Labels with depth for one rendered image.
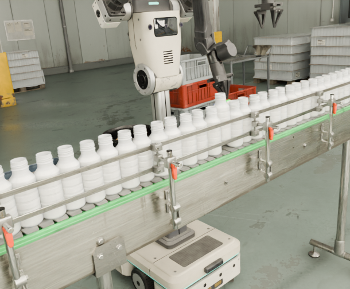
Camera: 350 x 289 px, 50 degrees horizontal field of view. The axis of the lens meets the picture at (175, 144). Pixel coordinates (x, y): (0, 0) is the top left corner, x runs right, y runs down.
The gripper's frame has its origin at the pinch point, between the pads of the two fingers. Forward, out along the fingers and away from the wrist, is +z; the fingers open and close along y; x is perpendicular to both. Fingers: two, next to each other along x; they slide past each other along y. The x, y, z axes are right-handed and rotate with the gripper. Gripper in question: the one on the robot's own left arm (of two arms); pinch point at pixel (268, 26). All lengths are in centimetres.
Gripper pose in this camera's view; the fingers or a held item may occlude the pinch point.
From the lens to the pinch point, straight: 174.5
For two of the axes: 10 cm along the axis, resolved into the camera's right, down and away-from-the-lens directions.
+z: 0.8, 9.5, 3.1
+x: -7.5, 2.6, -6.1
